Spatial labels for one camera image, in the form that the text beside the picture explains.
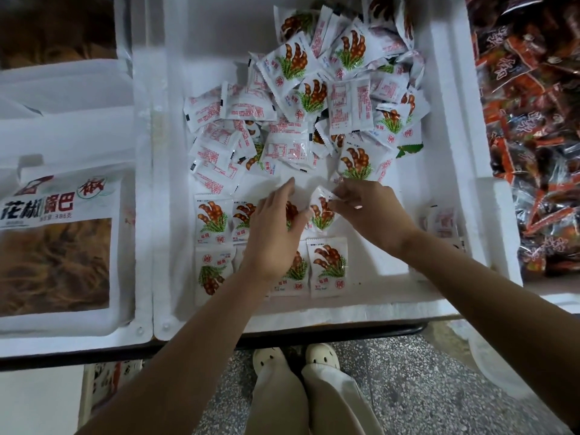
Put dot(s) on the person's right hand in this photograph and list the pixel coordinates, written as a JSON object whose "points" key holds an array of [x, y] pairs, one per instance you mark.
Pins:
{"points": [[381, 217]]}

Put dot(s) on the person's left hand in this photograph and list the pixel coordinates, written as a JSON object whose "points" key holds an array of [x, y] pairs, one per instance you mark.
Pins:
{"points": [[272, 240]]}

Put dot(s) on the white printed snack packet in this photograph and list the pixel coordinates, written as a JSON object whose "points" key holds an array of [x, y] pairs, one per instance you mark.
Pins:
{"points": [[322, 217]]}

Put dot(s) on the pile of white printed packets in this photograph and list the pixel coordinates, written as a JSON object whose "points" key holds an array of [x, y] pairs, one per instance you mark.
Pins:
{"points": [[349, 104]]}

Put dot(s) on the pile of dark red packets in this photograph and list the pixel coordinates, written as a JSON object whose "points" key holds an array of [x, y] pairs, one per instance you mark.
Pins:
{"points": [[535, 122]]}

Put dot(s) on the white bag of orange crisps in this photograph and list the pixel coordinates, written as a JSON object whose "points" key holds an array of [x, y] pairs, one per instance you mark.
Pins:
{"points": [[54, 267], [54, 31]]}

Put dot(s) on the person's right forearm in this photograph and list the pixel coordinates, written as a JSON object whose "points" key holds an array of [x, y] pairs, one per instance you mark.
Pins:
{"points": [[489, 312]]}

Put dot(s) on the person's left forearm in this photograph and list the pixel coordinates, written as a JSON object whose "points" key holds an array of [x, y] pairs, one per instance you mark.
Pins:
{"points": [[181, 367]]}

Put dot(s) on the person's left white shoe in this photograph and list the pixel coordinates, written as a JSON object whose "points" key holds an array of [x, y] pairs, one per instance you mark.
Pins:
{"points": [[267, 358]]}

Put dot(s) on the person's white shoe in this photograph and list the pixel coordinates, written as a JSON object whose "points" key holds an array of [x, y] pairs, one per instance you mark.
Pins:
{"points": [[267, 358], [322, 355]]}

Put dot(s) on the person's right white shoe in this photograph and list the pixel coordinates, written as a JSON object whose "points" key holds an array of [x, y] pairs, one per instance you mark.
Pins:
{"points": [[322, 355]]}

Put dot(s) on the person's beige trousers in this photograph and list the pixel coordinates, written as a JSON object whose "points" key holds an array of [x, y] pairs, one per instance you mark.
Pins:
{"points": [[281, 407]]}

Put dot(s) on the clear round plastic tub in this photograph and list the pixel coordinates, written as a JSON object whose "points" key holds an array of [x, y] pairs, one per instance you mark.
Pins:
{"points": [[498, 367]]}

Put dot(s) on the white red printed carton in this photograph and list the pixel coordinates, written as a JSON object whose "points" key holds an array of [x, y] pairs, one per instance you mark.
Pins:
{"points": [[104, 376]]}

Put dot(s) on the white foam slab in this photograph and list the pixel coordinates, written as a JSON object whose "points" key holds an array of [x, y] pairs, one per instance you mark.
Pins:
{"points": [[36, 403]]}

